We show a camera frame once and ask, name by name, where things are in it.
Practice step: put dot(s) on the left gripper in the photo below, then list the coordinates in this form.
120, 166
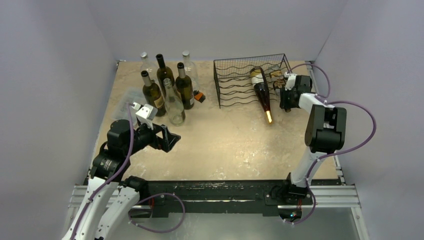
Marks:
169, 138

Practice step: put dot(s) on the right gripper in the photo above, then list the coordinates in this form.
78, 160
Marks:
286, 100

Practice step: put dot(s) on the clear slim bottle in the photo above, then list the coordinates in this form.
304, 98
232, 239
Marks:
173, 104

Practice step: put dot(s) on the green bottle silver cap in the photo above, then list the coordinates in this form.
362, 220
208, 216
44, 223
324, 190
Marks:
152, 94

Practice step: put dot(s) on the dark green wine bottle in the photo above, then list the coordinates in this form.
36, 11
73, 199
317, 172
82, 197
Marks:
164, 72

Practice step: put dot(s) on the clear glass bottle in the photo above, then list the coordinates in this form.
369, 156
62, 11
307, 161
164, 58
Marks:
191, 69
149, 66

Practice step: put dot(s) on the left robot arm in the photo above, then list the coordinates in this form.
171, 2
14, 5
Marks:
108, 197

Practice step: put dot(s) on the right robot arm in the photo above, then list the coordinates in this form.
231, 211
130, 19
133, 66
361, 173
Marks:
324, 134

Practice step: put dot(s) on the red bottle gold cap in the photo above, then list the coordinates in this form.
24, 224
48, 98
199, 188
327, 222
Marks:
261, 89

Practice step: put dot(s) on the orange hex key set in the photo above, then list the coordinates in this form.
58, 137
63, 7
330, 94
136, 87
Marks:
199, 96

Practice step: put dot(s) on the clear plastic organizer box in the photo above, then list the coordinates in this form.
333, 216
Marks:
131, 95

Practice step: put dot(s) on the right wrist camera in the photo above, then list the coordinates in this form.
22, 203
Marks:
290, 80

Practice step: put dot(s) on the black wire wine rack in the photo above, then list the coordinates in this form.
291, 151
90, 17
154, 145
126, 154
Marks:
233, 81

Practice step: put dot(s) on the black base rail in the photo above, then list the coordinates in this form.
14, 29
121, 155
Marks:
270, 198

